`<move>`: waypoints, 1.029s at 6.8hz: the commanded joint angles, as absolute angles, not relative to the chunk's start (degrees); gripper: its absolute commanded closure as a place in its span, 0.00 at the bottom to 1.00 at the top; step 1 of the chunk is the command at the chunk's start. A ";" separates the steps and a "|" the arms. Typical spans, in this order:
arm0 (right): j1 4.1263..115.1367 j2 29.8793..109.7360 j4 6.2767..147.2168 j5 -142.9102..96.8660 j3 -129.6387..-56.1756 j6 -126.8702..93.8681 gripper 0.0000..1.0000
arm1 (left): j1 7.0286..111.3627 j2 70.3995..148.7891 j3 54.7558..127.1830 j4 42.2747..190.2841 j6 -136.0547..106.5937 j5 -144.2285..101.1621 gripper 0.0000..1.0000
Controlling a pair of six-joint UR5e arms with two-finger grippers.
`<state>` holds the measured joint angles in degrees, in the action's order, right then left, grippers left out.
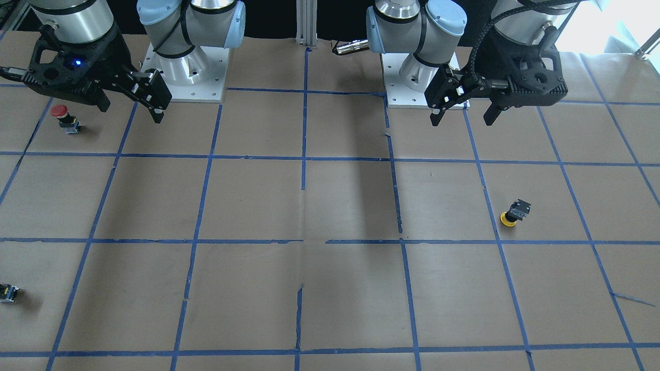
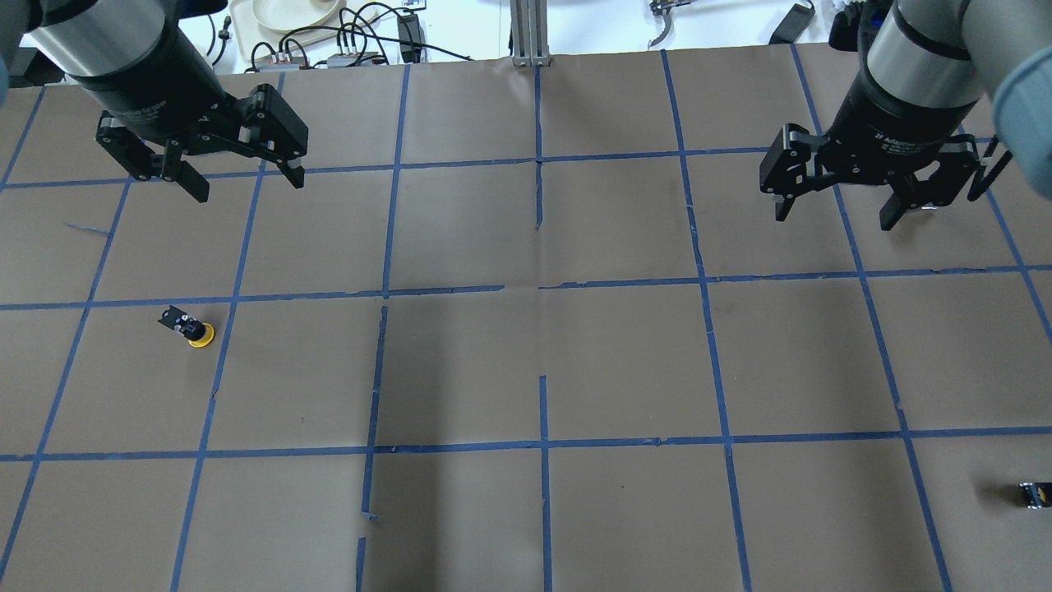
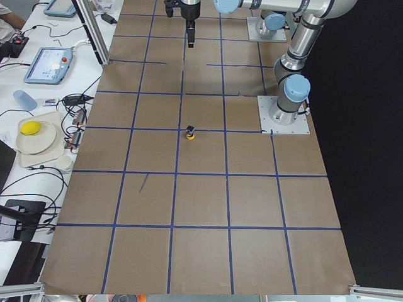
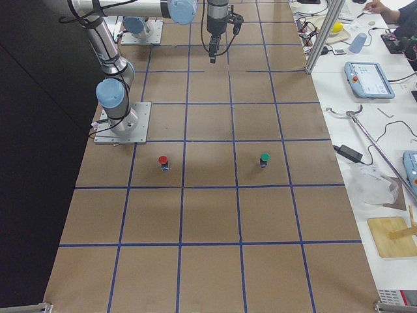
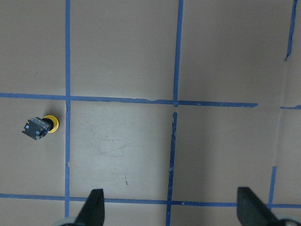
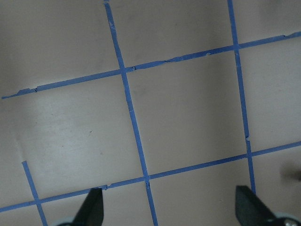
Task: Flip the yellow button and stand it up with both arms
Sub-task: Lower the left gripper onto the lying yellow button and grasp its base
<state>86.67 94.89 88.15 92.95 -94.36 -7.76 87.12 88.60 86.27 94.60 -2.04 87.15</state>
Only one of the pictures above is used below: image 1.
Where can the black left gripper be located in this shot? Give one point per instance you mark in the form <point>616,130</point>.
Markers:
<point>494,61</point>

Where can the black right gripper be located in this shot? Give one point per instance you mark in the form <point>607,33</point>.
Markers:
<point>112,55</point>

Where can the yellow push button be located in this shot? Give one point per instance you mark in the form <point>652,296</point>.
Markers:
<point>517,211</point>

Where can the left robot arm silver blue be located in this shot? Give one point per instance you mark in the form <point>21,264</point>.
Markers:
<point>431,32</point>

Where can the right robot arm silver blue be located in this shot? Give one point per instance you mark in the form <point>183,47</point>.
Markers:
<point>175,28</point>

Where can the red push button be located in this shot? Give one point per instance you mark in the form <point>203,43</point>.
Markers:
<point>69,123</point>

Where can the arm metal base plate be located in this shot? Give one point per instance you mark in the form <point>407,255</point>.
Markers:
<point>198,77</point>
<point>406,80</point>

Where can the silver cable connector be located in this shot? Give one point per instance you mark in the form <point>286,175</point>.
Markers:
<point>352,47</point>

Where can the aluminium frame post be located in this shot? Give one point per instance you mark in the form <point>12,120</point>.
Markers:
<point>306,23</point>

